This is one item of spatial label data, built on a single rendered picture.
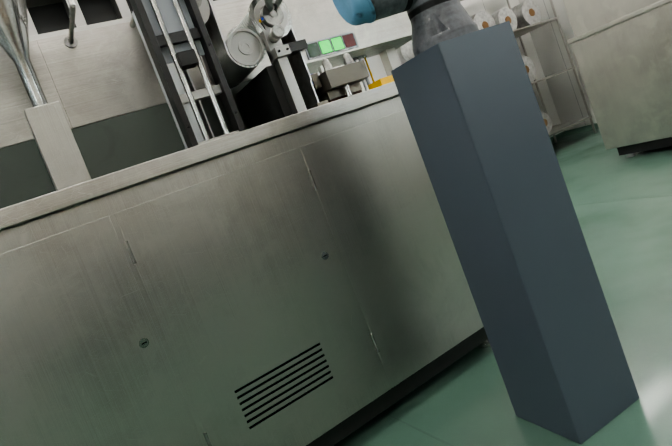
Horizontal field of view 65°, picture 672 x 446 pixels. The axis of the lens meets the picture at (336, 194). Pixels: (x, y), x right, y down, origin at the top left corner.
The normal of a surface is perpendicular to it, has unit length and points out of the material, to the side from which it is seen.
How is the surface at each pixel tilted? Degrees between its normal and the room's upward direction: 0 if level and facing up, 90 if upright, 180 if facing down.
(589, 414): 90
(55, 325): 90
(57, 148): 90
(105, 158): 90
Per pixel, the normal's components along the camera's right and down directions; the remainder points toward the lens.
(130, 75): 0.46, -0.11
